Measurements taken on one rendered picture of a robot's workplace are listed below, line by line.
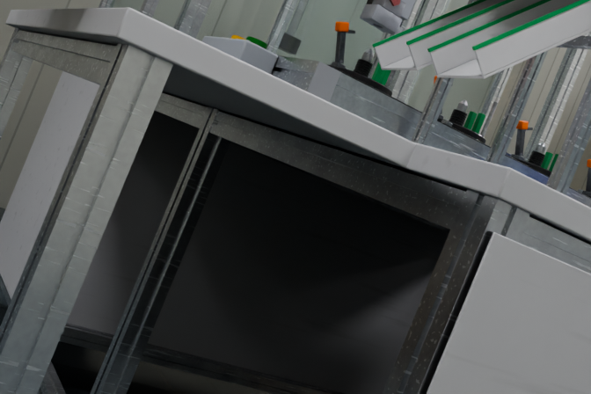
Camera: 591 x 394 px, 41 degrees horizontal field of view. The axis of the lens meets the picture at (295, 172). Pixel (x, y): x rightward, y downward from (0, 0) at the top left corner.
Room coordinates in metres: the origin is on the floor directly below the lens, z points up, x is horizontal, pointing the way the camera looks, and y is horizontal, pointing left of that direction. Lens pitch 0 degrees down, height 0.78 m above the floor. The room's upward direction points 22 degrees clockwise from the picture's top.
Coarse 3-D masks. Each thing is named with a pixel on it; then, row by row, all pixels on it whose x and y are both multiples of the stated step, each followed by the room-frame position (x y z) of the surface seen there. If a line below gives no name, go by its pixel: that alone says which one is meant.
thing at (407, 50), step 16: (480, 0) 1.32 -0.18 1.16; (496, 0) 1.33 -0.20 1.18; (512, 0) 1.20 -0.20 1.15; (528, 0) 1.21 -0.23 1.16; (448, 16) 1.31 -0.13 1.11; (464, 16) 1.32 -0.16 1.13; (480, 16) 1.18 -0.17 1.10; (496, 16) 1.19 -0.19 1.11; (416, 32) 1.29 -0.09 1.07; (432, 32) 1.16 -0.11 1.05; (448, 32) 1.17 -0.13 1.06; (464, 32) 1.18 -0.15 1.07; (384, 48) 1.28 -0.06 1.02; (400, 48) 1.29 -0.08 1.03; (416, 48) 1.16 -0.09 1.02; (384, 64) 1.28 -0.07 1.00; (400, 64) 1.24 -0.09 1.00; (416, 64) 1.16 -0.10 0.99
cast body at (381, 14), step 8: (376, 0) 1.50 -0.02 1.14; (384, 0) 1.48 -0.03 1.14; (400, 0) 1.49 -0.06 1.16; (368, 8) 1.49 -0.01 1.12; (376, 8) 1.47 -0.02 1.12; (384, 8) 1.48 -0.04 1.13; (392, 8) 1.49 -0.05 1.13; (400, 8) 1.49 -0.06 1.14; (368, 16) 1.48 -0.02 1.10; (376, 16) 1.47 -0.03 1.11; (384, 16) 1.48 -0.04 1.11; (392, 16) 1.49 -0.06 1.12; (400, 16) 1.50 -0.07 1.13; (376, 24) 1.49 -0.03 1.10; (384, 24) 1.49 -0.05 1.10; (392, 24) 1.49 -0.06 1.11; (384, 32) 1.53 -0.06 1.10; (392, 32) 1.50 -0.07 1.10; (400, 32) 1.52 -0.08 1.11
